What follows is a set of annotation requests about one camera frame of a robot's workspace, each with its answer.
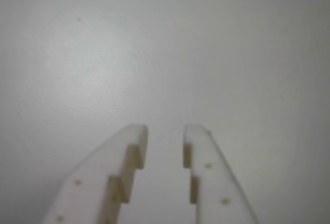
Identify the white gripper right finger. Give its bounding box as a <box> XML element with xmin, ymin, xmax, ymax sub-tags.
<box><xmin>182</xmin><ymin>123</ymin><xmax>259</xmax><ymax>224</ymax></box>

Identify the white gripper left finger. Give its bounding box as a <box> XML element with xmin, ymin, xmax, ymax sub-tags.
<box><xmin>41</xmin><ymin>123</ymin><xmax>149</xmax><ymax>224</ymax></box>

